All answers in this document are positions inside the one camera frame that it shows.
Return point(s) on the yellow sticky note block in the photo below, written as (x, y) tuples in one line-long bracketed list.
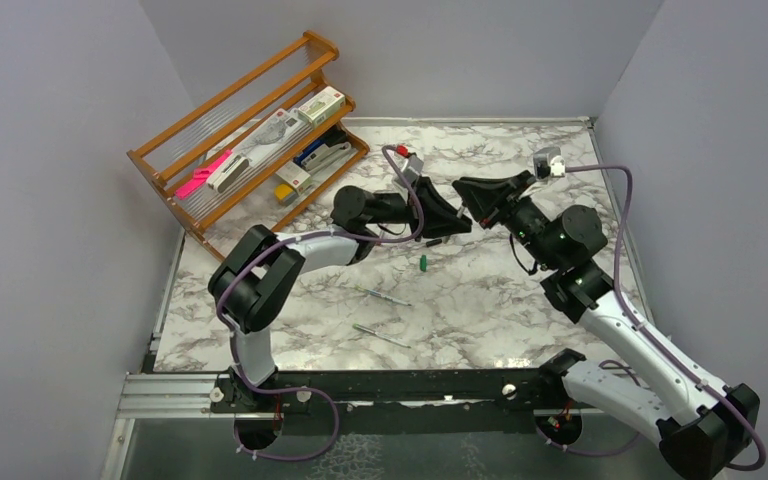
[(284, 194)]

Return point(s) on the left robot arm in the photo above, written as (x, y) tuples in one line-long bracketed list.
[(253, 282)]

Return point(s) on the small white red box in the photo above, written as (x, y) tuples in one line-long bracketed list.
[(294, 176)]

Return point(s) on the white green box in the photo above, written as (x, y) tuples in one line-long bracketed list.
[(321, 106)]

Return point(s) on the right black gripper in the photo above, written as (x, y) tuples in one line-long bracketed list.
[(485, 197)]

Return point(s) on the long white package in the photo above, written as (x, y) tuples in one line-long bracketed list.
[(282, 129)]

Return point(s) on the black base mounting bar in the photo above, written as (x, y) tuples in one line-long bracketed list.
[(513, 389)]

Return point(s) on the wooden shelf rack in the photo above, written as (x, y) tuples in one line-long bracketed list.
[(285, 81)]

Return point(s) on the white black box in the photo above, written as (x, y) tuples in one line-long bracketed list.
[(227, 172)]

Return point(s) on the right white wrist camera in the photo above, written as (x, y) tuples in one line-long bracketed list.
[(548, 163)]

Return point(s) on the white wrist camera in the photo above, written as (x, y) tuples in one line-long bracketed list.
[(409, 172), (548, 163)]

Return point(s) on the blue black stapler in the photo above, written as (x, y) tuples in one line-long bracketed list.
[(333, 141)]

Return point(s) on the pink highlighter pack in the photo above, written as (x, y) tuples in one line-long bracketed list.
[(200, 176)]

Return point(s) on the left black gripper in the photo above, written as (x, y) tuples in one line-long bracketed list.
[(439, 215)]

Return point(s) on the aluminium frame rail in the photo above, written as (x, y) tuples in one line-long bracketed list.
[(166, 396)]

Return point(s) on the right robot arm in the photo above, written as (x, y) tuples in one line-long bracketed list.
[(699, 423)]

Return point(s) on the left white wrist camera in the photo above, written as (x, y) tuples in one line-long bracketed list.
[(409, 172)]

